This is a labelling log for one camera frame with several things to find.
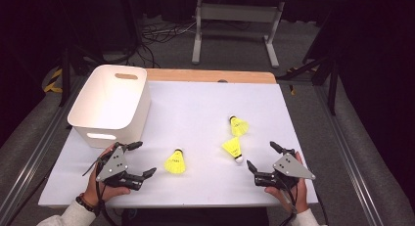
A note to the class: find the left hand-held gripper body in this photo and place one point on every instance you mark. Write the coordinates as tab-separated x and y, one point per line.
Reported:
112	165

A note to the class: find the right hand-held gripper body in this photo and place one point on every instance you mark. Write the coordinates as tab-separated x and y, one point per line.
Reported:
290	169

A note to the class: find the yellow plastic shuttlecock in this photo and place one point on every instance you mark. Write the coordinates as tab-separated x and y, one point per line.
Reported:
239	126
232	147
175	164

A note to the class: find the white plastic storage bin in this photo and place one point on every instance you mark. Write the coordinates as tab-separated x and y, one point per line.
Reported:
107	99

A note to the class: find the person's right hand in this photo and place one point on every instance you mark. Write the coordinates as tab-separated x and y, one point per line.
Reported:
301	193

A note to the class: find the person's left hand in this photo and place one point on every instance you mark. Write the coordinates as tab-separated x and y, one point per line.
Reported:
112	193

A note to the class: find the person's legs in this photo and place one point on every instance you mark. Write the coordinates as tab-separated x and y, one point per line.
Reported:
195	217

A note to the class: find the black tripod stand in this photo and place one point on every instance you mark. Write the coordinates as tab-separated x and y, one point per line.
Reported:
65	76
332	89

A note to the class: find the aluminium floor rail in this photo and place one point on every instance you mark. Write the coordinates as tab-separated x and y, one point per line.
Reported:
352	160
36	154

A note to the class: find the grey metal desk frame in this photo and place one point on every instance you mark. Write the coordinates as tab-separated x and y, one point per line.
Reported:
238	12

